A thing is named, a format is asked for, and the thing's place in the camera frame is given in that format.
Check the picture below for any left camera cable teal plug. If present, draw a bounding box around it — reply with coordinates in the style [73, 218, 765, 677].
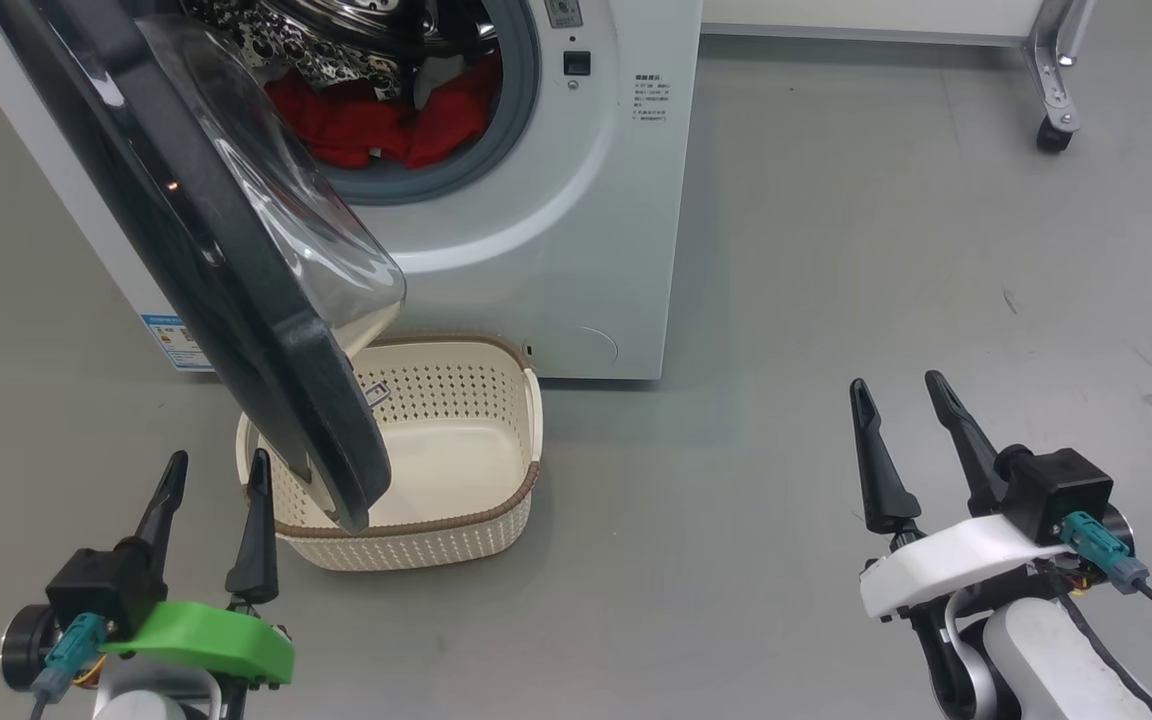
[31, 613, 109, 720]

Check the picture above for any white front-load washing machine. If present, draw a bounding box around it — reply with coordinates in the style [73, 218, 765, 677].
[0, 0, 704, 381]

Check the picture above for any camera cable teal plug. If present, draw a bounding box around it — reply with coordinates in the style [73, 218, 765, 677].
[31, 613, 109, 720]
[1061, 512, 1152, 643]

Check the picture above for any metal frame leg with caster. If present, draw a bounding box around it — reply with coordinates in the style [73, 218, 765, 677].
[1023, 0, 1097, 154]

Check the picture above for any blue energy label sticker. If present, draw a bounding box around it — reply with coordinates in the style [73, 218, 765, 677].
[141, 313, 215, 373]

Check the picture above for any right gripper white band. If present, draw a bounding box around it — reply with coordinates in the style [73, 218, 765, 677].
[849, 370, 1075, 720]

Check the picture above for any black round glass washer door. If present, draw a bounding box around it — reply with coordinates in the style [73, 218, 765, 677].
[0, 0, 407, 536]

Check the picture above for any white panel board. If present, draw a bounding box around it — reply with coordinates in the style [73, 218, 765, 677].
[701, 0, 1047, 48]

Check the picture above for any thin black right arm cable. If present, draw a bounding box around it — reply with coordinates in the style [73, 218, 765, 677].
[1041, 562, 1152, 720]

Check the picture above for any cream perforated basket brown rim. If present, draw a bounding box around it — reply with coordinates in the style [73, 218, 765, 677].
[236, 333, 544, 572]

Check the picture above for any right camera cable teal plug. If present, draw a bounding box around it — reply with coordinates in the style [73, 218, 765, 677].
[1061, 512, 1152, 643]

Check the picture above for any printed text label sticker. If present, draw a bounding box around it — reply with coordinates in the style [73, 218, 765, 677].
[633, 72, 672, 126]

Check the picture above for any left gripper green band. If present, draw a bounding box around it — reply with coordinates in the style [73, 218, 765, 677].
[101, 448, 295, 720]

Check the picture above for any red garment with white stripes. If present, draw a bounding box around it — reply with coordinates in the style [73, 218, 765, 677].
[264, 55, 504, 171]

